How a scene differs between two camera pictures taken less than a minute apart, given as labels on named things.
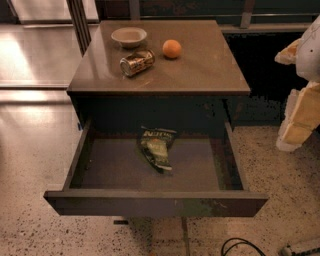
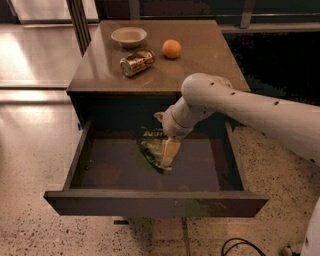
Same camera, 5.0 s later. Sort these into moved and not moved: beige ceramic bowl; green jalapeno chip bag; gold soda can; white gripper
Moved: white gripper
Not moved: gold soda can; green jalapeno chip bag; beige ceramic bowl
